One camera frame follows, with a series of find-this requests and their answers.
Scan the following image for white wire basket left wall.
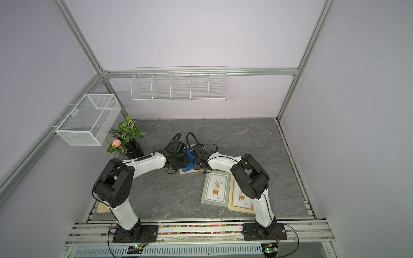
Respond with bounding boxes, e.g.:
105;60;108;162
55;94;122;146

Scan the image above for green artificial plant pink flower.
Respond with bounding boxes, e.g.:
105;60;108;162
105;116;146;156

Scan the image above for beige picture frame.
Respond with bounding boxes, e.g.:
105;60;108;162
179;148;204;175

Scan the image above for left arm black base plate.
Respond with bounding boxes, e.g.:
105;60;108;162
112;225;159;243

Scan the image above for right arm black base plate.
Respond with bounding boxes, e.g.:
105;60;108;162
242;223;287;241

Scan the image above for left electronics board green led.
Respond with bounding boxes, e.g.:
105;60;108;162
127;245;144;255

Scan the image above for white vented cable duct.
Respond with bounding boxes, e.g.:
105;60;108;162
71;244;264;258

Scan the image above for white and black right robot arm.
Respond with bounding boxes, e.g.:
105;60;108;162
189;143;277;239

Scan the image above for light wood picture frame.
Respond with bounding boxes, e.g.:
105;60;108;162
228;177;255;215

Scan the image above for aluminium cage frame profiles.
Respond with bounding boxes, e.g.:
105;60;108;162
1;1;337;205

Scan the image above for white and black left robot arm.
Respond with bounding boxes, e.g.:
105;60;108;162
92;139;188;239

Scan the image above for black glossy plant vase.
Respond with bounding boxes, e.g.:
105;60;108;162
124;138;144;159

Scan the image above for blue microfibre cloth black trim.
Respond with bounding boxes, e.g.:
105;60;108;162
182;150;195;173

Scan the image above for long white wire shelf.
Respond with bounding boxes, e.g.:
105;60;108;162
130;66;228;102

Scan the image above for green-grey picture frame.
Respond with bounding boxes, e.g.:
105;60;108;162
201;170;231;207

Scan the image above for aluminium mounting rail front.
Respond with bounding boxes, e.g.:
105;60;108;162
65;218;335;246

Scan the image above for electronics board green led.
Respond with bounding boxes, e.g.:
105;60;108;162
127;245;144;255
261;244;279;257

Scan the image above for right electronics board green led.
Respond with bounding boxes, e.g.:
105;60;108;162
261;244;279;257

